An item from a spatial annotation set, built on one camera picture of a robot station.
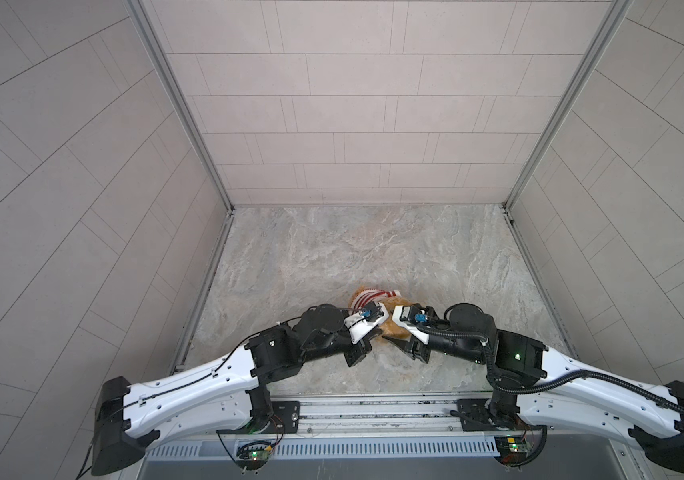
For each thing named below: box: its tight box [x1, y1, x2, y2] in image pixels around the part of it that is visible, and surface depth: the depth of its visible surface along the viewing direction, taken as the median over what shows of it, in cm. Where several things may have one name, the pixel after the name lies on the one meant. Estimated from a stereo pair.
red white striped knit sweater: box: [350, 289, 401, 315], surface depth 75 cm
